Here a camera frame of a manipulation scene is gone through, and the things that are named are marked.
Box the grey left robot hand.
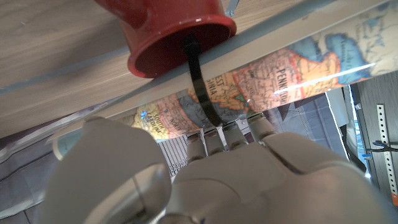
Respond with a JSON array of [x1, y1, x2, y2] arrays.
[[40, 111, 398, 224]]

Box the paper map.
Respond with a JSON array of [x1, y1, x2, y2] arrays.
[[51, 0, 398, 161]]

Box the black band around map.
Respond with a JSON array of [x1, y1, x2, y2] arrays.
[[181, 33, 224, 128]]

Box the red cup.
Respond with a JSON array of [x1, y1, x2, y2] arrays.
[[93, 0, 238, 79]]

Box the white perforated metal strip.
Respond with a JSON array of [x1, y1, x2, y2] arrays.
[[376, 104, 398, 206]]

